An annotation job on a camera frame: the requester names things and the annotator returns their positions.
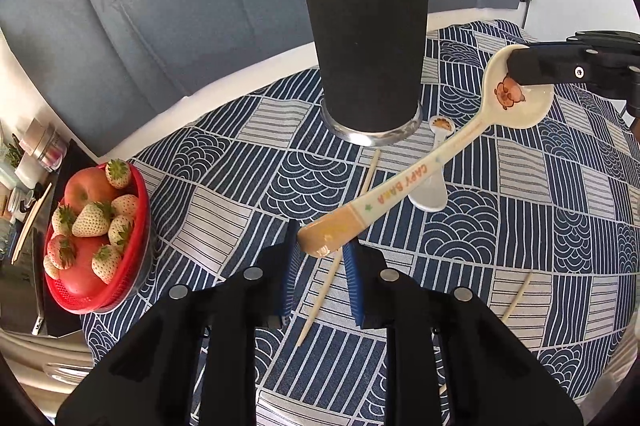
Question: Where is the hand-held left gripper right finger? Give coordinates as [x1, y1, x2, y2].
[341, 239, 585, 426]

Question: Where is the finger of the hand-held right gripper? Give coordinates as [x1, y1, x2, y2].
[566, 30, 640, 45]
[505, 42, 632, 86]

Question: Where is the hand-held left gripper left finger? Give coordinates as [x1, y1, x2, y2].
[55, 219, 303, 426]

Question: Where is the cream cartoon print spoon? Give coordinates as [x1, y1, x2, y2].
[297, 44, 555, 259]

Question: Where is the wooden chopstick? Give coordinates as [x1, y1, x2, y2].
[295, 149, 382, 348]
[501, 271, 533, 323]

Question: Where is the white ceramic spoon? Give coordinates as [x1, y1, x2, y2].
[407, 115, 456, 212]

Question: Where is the black cylindrical utensil holder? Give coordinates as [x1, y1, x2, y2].
[300, 0, 430, 146]

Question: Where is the blue white patterned tablecloth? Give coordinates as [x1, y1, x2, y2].
[80, 20, 640, 426]

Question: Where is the red plastic fruit basket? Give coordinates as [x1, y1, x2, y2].
[43, 160, 152, 316]

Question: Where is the pile of white strawberries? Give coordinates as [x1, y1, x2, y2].
[42, 159, 141, 286]

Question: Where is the red apple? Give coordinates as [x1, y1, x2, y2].
[63, 166, 124, 215]
[50, 235, 119, 298]

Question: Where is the beige curtain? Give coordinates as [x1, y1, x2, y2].
[0, 328, 101, 407]

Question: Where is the thin wooden stick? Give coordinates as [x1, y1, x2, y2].
[10, 181, 53, 265]

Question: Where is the group of toiletry bottles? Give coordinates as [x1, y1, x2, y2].
[0, 116, 69, 228]

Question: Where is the grey-blue backdrop cloth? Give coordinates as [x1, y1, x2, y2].
[0, 0, 539, 158]

